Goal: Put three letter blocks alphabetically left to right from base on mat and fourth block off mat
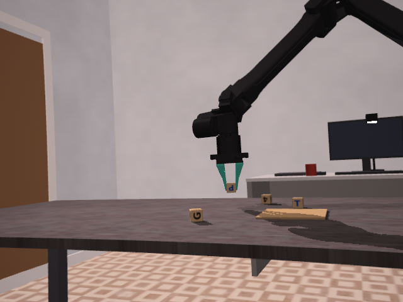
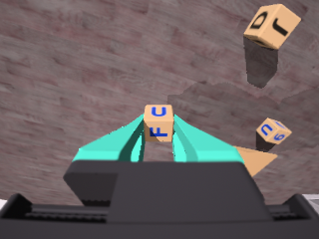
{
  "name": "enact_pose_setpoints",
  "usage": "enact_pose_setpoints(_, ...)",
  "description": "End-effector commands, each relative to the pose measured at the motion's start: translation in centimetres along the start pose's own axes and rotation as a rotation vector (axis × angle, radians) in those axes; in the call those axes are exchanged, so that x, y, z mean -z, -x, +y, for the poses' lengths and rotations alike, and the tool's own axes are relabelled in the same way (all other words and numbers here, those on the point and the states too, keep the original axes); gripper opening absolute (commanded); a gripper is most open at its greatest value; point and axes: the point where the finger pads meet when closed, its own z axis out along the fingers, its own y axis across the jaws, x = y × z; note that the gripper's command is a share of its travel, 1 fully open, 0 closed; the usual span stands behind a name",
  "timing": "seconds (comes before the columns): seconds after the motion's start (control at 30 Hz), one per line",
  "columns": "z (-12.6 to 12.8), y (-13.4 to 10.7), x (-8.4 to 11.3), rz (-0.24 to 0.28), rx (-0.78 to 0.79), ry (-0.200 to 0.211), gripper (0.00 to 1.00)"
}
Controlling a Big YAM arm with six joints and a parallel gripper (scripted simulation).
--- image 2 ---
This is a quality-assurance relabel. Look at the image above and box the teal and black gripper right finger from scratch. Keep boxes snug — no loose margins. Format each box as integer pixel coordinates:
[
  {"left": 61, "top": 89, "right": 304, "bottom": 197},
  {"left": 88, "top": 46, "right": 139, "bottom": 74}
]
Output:
[{"left": 172, "top": 114, "right": 244, "bottom": 163}]

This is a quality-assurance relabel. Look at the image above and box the tan letter block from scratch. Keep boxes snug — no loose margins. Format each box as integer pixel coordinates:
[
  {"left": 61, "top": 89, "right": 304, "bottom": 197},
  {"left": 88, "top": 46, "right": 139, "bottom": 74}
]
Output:
[
  {"left": 243, "top": 4, "right": 301, "bottom": 50},
  {"left": 256, "top": 119, "right": 291, "bottom": 144},
  {"left": 144, "top": 105, "right": 174, "bottom": 141}
]

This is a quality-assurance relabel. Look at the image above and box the tan flat mat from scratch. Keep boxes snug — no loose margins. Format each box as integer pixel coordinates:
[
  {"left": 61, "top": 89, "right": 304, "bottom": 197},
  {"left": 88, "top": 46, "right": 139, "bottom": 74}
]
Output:
[{"left": 235, "top": 146, "right": 277, "bottom": 176}]

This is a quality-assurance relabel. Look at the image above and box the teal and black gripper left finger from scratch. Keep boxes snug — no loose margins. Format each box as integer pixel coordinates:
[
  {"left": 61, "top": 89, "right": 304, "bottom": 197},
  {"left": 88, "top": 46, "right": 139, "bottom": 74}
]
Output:
[{"left": 73, "top": 114, "right": 146, "bottom": 161}]

